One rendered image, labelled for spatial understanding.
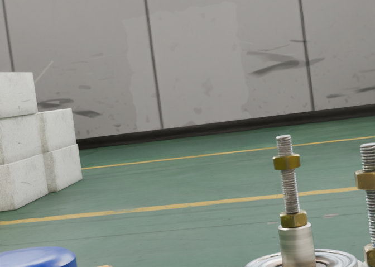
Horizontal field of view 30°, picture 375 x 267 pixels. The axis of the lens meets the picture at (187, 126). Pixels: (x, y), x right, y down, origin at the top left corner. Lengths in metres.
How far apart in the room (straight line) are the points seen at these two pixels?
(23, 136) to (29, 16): 3.05
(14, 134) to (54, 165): 0.34
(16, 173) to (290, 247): 2.44
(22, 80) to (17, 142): 0.28
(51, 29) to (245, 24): 1.59
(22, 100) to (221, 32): 2.78
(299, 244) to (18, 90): 2.57
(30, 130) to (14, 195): 0.37
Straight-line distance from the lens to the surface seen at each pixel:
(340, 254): 0.50
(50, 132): 3.22
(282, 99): 5.46
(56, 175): 3.19
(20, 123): 2.98
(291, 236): 0.46
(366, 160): 0.35
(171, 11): 5.60
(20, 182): 2.89
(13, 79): 2.95
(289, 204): 0.47
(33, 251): 0.25
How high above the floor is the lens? 0.38
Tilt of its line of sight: 3 degrees down
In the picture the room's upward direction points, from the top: 7 degrees counter-clockwise
